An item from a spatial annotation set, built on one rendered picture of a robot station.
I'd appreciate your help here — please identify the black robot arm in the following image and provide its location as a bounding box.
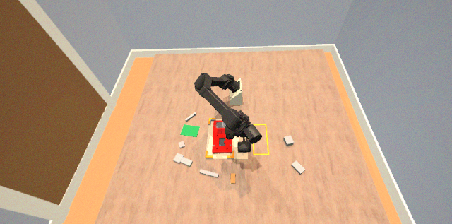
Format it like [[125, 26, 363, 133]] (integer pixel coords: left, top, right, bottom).
[[194, 73, 262, 144]]

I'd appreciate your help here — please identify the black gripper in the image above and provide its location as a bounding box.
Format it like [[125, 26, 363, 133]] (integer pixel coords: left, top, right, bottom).
[[237, 133, 251, 152]]

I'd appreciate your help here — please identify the green flat rectangular patch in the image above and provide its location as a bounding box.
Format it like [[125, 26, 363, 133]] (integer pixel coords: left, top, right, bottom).
[[180, 124, 200, 137]]

